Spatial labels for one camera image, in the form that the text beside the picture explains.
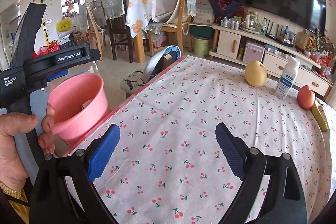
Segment pink plastic trash bucket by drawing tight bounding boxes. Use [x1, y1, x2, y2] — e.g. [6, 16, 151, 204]
[49, 73, 111, 147]

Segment green trash bin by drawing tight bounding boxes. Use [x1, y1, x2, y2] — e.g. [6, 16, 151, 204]
[194, 36, 210, 57]

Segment person left hand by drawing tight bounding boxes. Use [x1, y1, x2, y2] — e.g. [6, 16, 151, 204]
[1, 105, 55, 191]

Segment red gift bags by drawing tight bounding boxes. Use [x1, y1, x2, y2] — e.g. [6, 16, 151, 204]
[33, 40, 60, 59]

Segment light wooden chair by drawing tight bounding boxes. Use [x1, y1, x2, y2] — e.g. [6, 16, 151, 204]
[85, 2, 106, 61]

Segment dark wooden chair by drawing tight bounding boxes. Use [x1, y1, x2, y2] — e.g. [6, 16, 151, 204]
[100, 0, 133, 63]

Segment yellow banana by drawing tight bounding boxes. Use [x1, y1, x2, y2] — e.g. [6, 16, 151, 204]
[310, 101, 329, 132]

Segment red apple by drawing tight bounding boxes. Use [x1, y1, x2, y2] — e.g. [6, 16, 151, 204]
[297, 85, 315, 110]

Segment white blue milk bottle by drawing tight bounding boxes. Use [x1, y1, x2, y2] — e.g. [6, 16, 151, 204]
[274, 57, 300, 100]

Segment cherry print tablecloth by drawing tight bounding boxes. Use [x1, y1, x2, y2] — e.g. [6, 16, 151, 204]
[76, 56, 335, 223]

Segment dining table with floral cloth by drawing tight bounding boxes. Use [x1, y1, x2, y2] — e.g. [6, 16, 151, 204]
[126, 0, 153, 64]

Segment pink storage box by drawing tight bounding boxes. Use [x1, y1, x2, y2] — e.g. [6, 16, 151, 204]
[243, 42, 265, 64]

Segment wooden chair with cushion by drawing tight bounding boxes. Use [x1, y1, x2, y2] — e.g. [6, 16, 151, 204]
[147, 0, 196, 55]

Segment white tv cabinet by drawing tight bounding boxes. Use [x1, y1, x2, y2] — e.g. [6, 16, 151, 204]
[209, 24, 333, 99]

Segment electric kettle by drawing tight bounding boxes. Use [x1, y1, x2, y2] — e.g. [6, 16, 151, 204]
[241, 11, 259, 31]

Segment dark blue flower bouquet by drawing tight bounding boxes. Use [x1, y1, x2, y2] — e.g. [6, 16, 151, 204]
[209, 0, 245, 25]

